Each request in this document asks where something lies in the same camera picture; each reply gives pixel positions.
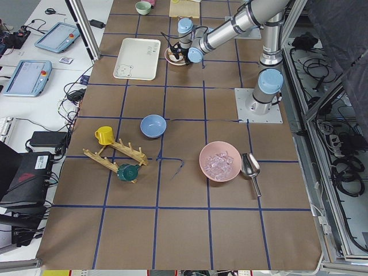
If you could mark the far teach pendant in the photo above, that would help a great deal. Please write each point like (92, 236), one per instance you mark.
(58, 38)

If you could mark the cream bear tray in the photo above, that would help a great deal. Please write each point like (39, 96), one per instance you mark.
(137, 59)

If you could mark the large black power brick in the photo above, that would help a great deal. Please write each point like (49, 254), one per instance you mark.
(46, 139)

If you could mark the pink bowl with ice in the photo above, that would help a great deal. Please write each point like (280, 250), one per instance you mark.
(220, 161)

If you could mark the wooden cutting board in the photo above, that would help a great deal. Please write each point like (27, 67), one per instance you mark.
(181, 8)

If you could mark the cream round plate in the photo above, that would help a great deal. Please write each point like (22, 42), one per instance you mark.
(182, 63)

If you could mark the dark green cup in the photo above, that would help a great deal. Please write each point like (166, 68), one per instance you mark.
(128, 172)

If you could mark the pink cloth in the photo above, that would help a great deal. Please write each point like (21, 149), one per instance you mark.
(152, 2)

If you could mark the metal scoop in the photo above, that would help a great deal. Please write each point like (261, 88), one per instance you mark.
(250, 169)

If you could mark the black power adapter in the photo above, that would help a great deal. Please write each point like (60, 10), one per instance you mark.
(97, 24)

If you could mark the scissors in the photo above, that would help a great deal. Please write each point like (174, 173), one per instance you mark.
(51, 11)

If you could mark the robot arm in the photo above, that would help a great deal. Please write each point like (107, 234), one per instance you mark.
(212, 55)

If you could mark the aluminium frame post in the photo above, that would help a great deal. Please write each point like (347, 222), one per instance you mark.
(82, 23)

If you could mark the blue bowl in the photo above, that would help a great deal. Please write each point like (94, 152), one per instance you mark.
(153, 126)

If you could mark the teach pendant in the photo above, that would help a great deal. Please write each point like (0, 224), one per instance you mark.
(58, 38)
(29, 78)

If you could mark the black laptop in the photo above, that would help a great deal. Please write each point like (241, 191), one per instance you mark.
(24, 185)

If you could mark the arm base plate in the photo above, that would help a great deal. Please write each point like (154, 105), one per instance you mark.
(249, 110)
(253, 33)

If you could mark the yellow cup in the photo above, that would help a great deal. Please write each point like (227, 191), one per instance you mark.
(104, 135)

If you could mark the green bowl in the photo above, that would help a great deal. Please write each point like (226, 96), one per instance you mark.
(143, 7)

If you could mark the near teach pendant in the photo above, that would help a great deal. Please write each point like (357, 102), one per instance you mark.
(29, 78)

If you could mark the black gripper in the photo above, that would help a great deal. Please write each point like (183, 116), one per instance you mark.
(180, 49)

